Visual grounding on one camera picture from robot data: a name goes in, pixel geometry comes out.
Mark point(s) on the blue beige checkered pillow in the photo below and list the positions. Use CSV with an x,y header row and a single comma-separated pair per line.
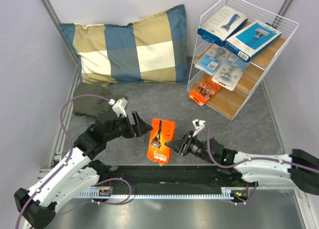
x,y
150,49

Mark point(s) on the blue Harry's razor box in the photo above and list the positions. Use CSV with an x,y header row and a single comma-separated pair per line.
x,y
252,40

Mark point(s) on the olive green cloth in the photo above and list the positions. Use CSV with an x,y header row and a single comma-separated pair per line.
x,y
92,106

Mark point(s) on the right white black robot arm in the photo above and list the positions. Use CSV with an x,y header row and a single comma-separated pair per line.
x,y
298,168

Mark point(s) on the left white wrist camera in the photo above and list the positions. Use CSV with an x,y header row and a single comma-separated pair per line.
x,y
119,106

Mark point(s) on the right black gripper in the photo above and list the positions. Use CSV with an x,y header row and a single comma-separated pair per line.
x,y
184,142

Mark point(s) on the orange Styler razor box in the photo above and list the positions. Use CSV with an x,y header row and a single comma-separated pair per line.
x,y
203,92

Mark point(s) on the light blue cable duct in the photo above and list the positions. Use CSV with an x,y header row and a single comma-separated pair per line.
x,y
98,194

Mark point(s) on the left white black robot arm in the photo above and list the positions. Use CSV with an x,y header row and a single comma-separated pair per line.
x,y
78,170

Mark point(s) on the white blue razor box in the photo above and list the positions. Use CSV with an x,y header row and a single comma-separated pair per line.
x,y
221,25

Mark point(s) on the clear blister razor pack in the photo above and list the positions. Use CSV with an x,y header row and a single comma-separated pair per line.
x,y
230,72

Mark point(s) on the orange Gillette Fusion box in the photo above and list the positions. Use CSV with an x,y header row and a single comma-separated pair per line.
x,y
163,131

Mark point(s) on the white wire wooden shelf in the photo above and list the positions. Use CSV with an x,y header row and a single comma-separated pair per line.
x,y
230,102

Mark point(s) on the white Gillette SkinGuard pack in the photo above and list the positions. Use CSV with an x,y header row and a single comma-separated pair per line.
x,y
212,59

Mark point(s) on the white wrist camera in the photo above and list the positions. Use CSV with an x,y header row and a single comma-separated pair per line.
x,y
119,106
199,126

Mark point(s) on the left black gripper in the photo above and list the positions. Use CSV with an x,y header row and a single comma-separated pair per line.
x,y
139,129

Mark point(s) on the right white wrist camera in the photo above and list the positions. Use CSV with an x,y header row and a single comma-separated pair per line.
x,y
199,126

